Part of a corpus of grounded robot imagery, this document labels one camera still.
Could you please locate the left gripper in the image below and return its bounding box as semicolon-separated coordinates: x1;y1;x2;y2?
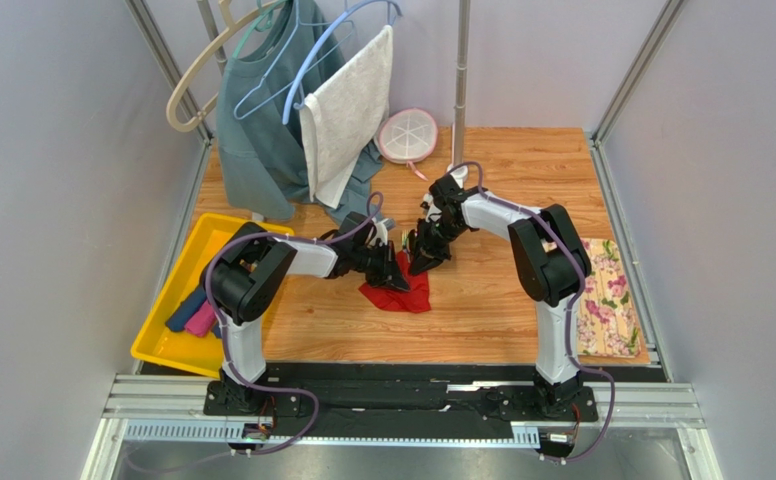
351;240;409;292

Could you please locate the metal rack pole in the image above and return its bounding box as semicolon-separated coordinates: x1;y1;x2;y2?
196;0;227;74
448;0;472;187

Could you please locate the pink white mesh bag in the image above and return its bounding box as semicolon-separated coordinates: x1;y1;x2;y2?
374;108;438;180

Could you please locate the yellow plastic bin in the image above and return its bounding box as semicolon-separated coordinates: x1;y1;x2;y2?
131;213;246;380

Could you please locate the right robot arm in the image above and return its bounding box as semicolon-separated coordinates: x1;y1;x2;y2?
407;174;591;418

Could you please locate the teal sweatshirt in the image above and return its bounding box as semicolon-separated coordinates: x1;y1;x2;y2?
215;0;386;224

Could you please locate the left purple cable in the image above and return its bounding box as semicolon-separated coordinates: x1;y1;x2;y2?
202;191;387;457

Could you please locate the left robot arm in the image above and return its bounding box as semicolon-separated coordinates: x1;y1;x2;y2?
200;213;410;416

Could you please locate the navy blue cloth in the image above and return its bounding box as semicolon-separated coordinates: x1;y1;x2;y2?
165;286;207;332

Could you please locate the blue hanger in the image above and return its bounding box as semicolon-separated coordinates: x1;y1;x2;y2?
232;0;403;125

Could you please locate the floral tray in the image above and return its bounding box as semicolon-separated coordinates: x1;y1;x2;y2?
576;238;650;364

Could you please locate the beige hanger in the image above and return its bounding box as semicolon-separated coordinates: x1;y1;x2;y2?
165;1;259;133

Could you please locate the green hanger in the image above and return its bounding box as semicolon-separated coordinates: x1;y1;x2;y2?
228;1;294;64

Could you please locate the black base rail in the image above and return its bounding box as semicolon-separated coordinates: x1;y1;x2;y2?
202;361;669;444

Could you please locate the white towel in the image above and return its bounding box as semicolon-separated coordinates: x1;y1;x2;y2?
299;25;394;208

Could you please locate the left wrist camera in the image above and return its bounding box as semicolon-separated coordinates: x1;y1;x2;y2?
368;218;396;246

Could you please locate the left metal rack pole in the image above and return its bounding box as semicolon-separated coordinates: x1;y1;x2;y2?
196;0;227;74

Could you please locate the pink cloth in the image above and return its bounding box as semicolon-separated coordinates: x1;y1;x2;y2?
184;301;218;338

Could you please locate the red paper napkin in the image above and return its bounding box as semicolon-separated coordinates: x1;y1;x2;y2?
358;273;431;314

